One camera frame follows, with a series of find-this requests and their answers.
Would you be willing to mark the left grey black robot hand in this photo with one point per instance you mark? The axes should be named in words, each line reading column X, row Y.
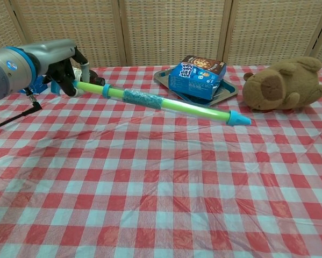
column 56, row 53

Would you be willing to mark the green and blue water pump toy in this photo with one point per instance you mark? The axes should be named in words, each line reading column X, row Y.
column 177, row 104

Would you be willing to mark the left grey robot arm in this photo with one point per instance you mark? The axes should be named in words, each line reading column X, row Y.
column 7, row 72

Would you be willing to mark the blue Oreo cookie box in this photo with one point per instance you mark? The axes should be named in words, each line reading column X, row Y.
column 38, row 84

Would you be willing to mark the brown bottle with white label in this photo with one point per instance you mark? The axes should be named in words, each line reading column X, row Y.
column 94, row 78

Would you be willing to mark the woven wooden folding screen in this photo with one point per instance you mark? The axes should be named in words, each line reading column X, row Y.
column 171, row 32

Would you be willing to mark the blue snack carton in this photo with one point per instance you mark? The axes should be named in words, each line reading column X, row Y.
column 193, row 82

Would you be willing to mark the brown cookie box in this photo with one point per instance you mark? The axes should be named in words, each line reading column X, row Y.
column 207, row 64

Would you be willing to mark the red white checkered tablecloth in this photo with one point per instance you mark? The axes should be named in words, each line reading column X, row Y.
column 160, row 193

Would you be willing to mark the rectangular metal tray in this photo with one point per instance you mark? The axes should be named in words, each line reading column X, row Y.
column 226, row 92

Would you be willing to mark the brown capybara plush toy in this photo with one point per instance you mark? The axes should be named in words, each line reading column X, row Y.
column 287, row 86

